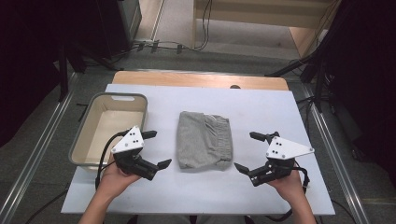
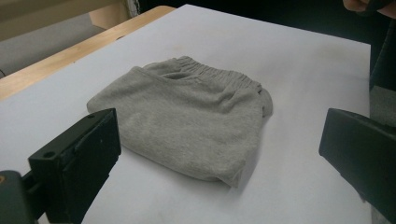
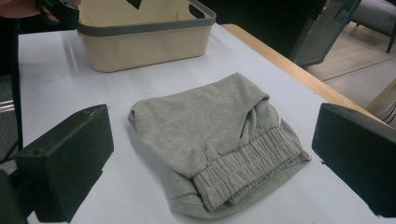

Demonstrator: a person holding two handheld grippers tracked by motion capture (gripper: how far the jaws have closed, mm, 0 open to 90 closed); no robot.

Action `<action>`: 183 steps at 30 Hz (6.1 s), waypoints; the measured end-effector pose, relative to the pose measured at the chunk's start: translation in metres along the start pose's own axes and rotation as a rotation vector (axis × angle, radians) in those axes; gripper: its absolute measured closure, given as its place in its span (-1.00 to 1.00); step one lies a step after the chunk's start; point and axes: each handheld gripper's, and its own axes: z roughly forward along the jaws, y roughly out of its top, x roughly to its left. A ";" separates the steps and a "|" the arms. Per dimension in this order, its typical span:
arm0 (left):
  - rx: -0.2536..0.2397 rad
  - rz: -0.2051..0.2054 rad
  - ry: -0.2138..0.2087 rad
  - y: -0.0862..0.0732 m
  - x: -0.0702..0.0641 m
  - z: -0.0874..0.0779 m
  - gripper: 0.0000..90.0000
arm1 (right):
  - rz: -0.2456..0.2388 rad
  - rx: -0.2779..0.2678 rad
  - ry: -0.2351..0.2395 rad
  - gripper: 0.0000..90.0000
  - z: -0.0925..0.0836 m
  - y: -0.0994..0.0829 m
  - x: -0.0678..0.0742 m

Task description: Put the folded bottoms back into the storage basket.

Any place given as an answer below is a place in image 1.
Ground black floor cable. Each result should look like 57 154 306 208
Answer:
32 189 70 224

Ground person's right hand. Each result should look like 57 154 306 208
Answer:
266 169 308 203

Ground black tripod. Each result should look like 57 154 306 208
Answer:
264 31 337 114

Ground white table board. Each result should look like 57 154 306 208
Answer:
61 83 336 217

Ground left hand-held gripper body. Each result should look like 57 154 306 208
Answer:
110 125 161 181

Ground white power strip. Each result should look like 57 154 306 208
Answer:
132 37 157 46

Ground black metal stand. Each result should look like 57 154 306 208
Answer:
57 43 124 103

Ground black hanging cables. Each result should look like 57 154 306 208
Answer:
192 0 214 52

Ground grey shorts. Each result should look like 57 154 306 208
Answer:
177 110 233 172

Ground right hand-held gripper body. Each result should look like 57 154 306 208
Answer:
248 135 315 188

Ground wooden table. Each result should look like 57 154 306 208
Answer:
111 70 290 91

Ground person's left hand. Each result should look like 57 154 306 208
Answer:
96 154 142 201

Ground metal floor rail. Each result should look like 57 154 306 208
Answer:
0 72 78 224
300 83 372 224

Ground hand-held gripper cable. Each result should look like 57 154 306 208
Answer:
94 130 130 190
265 160 311 223

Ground beige plastic basket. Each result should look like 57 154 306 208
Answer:
68 91 149 172

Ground right hand-held gripper cable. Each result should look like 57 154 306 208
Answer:
265 160 311 223

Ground dark computer case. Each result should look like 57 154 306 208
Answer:
116 0 143 43

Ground left hand-held gripper cable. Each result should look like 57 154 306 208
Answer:
94 130 130 190

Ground light wooden desk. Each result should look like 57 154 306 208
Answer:
191 0 342 59

